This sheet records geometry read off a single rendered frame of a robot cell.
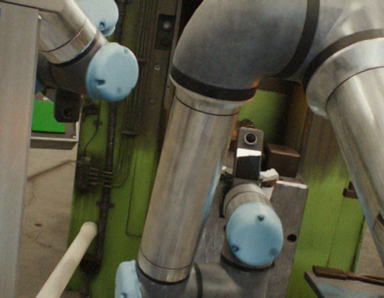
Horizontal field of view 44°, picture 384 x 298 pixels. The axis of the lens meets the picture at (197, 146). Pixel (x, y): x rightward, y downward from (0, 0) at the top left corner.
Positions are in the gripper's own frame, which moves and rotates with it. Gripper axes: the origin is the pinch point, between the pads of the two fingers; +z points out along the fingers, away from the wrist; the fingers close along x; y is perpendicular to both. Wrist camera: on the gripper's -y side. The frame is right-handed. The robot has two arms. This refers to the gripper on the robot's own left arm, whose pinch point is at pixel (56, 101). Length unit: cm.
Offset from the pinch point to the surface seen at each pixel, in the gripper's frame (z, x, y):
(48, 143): 13.6, -0.6, -5.6
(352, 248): 18, -94, -33
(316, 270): 6, -69, -39
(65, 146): 15.3, -4.8, -5.6
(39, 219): 222, -27, 6
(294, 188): 0, -60, -18
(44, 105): 9.6, 1.2, 2.5
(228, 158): 9.6, -47.1, -8.2
